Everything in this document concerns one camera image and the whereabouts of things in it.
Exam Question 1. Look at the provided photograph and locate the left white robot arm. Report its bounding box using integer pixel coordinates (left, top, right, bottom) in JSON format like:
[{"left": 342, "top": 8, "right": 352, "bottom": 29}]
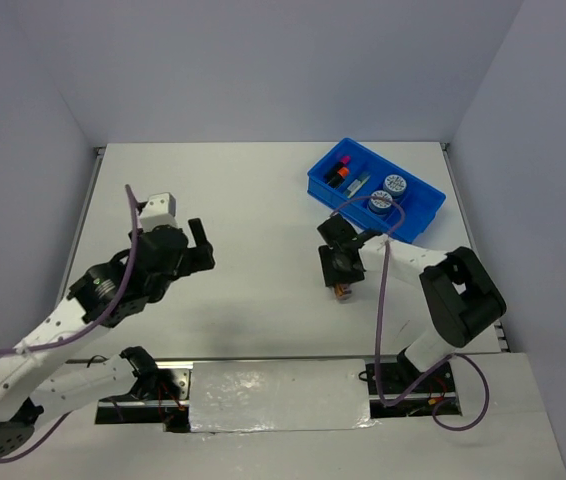
[{"left": 0, "top": 218, "right": 215, "bottom": 463}]

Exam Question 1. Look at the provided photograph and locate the green thin pen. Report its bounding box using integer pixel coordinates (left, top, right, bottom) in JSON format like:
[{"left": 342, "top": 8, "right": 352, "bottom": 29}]
[{"left": 343, "top": 180, "right": 361, "bottom": 197}]

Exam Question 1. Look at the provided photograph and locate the pink cap black highlighter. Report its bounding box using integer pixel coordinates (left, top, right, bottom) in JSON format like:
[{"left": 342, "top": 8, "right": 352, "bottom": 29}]
[{"left": 330, "top": 155, "right": 351, "bottom": 174}]

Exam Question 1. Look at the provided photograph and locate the blue jar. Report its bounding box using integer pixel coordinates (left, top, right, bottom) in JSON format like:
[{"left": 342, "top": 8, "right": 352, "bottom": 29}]
[
  {"left": 367, "top": 190, "right": 394, "bottom": 216},
  {"left": 382, "top": 174, "right": 408, "bottom": 201}
]

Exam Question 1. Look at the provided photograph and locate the pink cap glue tube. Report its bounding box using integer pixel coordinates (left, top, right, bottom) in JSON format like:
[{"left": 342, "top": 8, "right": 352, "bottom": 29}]
[{"left": 332, "top": 283, "right": 353, "bottom": 302}]

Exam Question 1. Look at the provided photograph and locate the silver foil plate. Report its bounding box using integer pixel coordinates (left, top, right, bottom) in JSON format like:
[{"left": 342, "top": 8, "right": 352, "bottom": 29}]
[{"left": 189, "top": 359, "right": 373, "bottom": 433}]

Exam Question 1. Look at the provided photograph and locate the blue thin pen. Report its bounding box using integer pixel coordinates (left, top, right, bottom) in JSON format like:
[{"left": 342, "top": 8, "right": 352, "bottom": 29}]
[{"left": 353, "top": 172, "right": 371, "bottom": 192}]

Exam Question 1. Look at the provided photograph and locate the blue compartment tray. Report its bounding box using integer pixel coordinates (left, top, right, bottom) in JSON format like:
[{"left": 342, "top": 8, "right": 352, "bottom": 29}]
[{"left": 307, "top": 138, "right": 446, "bottom": 243}]

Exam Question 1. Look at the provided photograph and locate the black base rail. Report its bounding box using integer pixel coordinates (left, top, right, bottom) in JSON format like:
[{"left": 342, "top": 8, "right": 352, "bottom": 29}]
[{"left": 95, "top": 361, "right": 461, "bottom": 433}]

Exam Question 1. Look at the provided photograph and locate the orange tip black highlighter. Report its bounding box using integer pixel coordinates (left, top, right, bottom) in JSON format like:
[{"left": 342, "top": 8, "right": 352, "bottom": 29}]
[{"left": 326, "top": 167, "right": 349, "bottom": 189}]

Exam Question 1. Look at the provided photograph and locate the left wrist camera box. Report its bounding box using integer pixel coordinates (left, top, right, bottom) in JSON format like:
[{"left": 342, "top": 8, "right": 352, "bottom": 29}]
[{"left": 139, "top": 192, "right": 178, "bottom": 232}]

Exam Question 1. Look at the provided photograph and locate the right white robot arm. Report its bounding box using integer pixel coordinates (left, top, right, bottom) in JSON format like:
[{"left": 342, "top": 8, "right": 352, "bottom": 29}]
[{"left": 317, "top": 214, "right": 507, "bottom": 391}]

